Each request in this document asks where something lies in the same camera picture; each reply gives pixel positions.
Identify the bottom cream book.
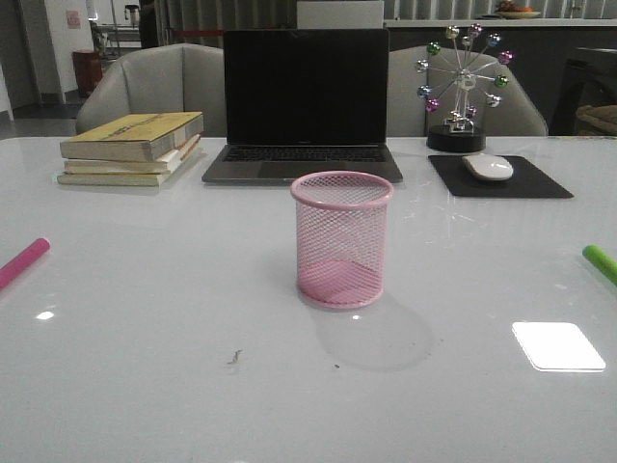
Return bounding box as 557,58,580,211
56,146,201,187

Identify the fruit bowl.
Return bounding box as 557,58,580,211
496,0,541,19

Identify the red bin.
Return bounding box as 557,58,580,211
72,50,102,97

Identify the top yellow book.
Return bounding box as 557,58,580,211
60,112,204,162

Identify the black mouse pad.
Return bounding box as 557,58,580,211
428,154,574,199

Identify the ferris wheel desk ornament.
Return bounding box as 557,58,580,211
416,22,514,153

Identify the grey laptop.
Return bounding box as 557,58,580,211
202,29,403,184

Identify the pink mesh pen holder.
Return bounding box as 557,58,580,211
290,171,393,309

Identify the left grey armchair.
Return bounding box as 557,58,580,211
75,43,227,137

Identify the pink marker pen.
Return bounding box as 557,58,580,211
0,237,51,289

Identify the right grey armchair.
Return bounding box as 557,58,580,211
387,46,548,137

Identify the green marker pen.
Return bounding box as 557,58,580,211
582,245,617,286

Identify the middle cream book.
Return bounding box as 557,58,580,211
64,135,201,175

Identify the white computer mouse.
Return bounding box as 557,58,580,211
462,153,514,181

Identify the cream book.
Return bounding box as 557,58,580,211
64,135,201,175
56,146,201,187

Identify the grey armchair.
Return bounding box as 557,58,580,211
75,43,227,137
387,46,548,137

